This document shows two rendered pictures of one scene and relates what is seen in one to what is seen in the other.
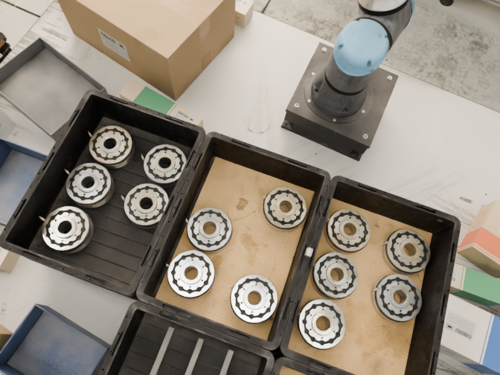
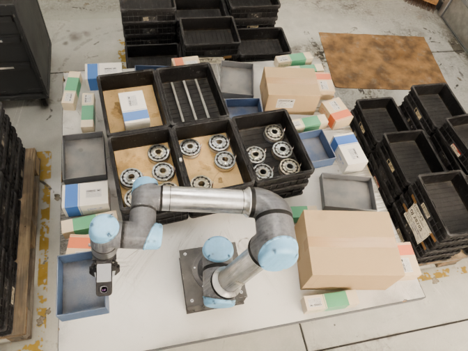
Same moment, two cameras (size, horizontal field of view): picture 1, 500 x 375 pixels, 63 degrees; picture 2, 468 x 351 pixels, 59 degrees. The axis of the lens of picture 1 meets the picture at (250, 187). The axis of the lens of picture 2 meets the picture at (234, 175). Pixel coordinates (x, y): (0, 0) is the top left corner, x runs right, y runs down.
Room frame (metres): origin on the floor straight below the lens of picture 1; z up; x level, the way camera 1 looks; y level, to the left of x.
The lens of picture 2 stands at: (1.18, -0.56, 2.47)
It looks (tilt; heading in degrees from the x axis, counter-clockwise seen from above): 57 degrees down; 143
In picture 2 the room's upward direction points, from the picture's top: 12 degrees clockwise
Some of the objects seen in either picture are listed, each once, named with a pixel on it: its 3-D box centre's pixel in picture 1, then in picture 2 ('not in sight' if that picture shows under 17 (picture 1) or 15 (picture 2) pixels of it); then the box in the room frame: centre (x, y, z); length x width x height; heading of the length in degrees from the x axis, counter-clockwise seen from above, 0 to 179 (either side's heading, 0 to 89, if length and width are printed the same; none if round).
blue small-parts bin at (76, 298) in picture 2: not in sight; (83, 284); (0.64, -0.68, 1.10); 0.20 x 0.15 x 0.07; 165
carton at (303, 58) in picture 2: not in sight; (293, 60); (-0.38, 0.87, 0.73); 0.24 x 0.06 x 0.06; 81
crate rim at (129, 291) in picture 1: (109, 184); (271, 144); (0.27, 0.30, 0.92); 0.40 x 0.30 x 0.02; 170
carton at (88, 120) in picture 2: not in sight; (88, 113); (-0.40, -0.43, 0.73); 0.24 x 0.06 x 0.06; 162
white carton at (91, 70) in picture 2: not in sight; (104, 76); (-0.62, -0.27, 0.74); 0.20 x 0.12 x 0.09; 75
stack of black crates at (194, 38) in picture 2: not in sight; (207, 54); (-0.97, 0.57, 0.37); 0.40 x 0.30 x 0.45; 75
